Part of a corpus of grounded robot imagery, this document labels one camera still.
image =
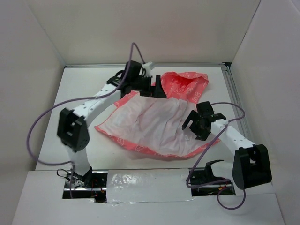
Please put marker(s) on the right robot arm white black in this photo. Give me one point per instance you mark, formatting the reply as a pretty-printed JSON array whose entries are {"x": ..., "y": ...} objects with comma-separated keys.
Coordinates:
[{"x": 251, "y": 164}]

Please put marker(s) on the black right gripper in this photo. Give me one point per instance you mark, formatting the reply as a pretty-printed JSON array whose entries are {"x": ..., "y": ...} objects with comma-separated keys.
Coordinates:
[{"x": 202, "y": 135}]

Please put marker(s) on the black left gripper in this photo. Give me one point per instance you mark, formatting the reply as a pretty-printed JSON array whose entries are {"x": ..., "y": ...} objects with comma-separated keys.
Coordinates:
[{"x": 159, "y": 92}]

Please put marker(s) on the aluminium rail right edge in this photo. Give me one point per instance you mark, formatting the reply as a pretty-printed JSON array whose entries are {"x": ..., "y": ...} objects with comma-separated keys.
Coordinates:
[{"x": 233, "y": 93}]

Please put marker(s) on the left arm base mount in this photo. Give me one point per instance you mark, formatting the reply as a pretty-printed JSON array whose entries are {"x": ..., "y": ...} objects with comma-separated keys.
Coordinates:
[{"x": 92, "y": 187}]

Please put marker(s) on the aluminium rail edge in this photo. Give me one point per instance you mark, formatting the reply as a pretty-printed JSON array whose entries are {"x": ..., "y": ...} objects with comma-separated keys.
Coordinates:
[
  {"x": 233, "y": 93},
  {"x": 157, "y": 65}
]

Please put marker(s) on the pink hooded kids jacket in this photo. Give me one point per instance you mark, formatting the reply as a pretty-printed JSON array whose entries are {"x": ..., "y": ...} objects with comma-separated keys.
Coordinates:
[{"x": 154, "y": 125}]

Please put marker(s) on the aluminium rail back edge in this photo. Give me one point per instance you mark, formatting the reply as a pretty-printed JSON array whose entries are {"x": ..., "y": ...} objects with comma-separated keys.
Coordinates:
[{"x": 157, "y": 65}]

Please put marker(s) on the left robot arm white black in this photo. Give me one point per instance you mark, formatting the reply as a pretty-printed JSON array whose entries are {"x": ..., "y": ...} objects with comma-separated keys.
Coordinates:
[{"x": 73, "y": 124}]

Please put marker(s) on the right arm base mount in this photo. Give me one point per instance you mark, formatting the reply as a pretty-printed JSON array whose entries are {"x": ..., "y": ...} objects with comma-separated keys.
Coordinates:
[{"x": 205, "y": 175}]

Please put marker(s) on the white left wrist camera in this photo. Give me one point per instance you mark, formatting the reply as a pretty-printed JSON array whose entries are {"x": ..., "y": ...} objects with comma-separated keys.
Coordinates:
[{"x": 148, "y": 66}]

